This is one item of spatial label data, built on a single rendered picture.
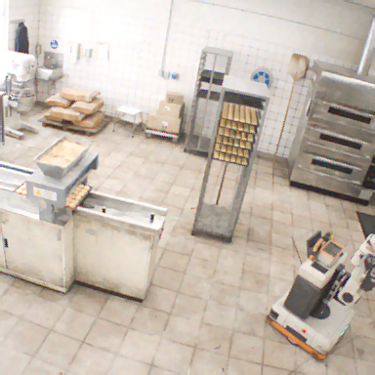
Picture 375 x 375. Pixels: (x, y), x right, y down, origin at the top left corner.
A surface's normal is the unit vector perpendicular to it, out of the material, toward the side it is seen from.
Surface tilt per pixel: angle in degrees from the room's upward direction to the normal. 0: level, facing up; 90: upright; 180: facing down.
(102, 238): 90
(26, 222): 93
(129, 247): 90
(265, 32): 90
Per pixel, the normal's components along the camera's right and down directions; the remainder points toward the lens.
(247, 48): -0.22, 0.44
